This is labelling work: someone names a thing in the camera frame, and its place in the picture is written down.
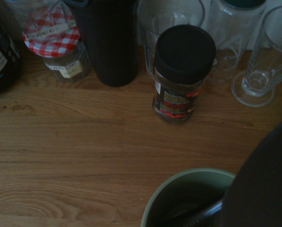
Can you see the steel tongs with black edges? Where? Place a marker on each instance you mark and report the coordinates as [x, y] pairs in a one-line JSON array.
[[261, 184]]

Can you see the green utensil holder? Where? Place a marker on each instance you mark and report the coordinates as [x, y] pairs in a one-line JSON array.
[[155, 201]]

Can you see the coffee jar black lid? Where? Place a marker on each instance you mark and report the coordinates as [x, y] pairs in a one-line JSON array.
[[183, 59]]

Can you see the dark tall tumbler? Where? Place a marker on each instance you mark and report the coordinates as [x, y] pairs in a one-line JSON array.
[[110, 42]]

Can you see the clear glass jug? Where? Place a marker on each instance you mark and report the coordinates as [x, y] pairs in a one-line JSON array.
[[150, 23]]

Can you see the jam jar red checked lid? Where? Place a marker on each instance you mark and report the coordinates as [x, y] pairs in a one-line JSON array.
[[58, 47]]

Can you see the footed clear glass mug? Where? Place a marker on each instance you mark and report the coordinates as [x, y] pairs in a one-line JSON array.
[[259, 80]]

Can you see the glass jar teal lid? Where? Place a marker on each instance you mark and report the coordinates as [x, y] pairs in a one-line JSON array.
[[235, 28]]

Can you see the clear glass jar checked pattern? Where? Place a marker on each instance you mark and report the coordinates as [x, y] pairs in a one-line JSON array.
[[48, 19]]

